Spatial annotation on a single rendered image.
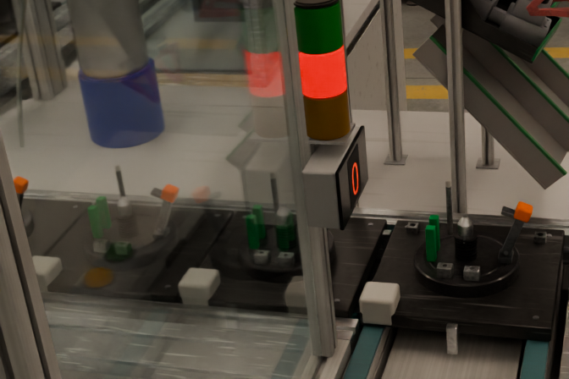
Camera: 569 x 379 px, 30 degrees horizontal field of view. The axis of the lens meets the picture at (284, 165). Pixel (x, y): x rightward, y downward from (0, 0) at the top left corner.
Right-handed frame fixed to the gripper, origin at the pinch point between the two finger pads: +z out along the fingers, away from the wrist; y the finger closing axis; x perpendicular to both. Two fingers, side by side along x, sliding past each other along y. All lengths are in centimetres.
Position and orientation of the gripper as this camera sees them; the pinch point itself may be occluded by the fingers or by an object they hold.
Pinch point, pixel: (536, 2)
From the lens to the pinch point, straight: 156.8
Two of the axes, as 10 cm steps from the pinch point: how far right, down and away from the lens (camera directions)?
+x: 5.1, 8.1, 2.8
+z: -7.9, 3.2, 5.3
